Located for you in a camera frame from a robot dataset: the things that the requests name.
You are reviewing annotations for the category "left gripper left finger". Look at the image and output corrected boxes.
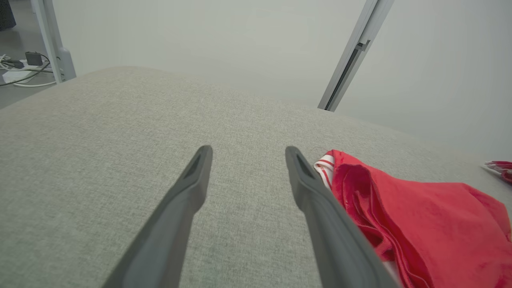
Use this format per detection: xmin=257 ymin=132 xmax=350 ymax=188
xmin=102 ymin=145 xmax=213 ymax=288

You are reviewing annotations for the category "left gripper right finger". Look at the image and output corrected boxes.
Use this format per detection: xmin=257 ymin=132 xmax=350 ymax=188
xmin=285 ymin=146 xmax=400 ymax=288

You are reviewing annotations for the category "red jersey with white undershirt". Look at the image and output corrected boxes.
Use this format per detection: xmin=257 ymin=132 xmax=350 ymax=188
xmin=314 ymin=150 xmax=512 ymax=288

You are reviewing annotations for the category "folded red knit garment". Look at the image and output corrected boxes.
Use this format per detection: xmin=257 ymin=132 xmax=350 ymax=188
xmin=482 ymin=160 xmax=512 ymax=185

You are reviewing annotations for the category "white power strip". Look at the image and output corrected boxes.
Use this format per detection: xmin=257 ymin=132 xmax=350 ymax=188
xmin=2 ymin=69 xmax=36 ymax=84

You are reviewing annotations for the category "white floor cable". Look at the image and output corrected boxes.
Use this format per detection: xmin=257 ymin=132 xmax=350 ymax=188
xmin=14 ymin=79 xmax=58 ymax=88

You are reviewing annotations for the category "power strip with cables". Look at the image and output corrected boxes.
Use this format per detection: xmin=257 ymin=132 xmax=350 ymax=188
xmin=0 ymin=54 xmax=52 ymax=87

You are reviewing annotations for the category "grey slotted partition post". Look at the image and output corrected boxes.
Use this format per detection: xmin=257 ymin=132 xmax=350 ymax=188
xmin=317 ymin=0 xmax=395 ymax=112

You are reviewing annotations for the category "grey post with foot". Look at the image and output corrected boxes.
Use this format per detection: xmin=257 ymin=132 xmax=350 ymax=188
xmin=31 ymin=0 xmax=76 ymax=84

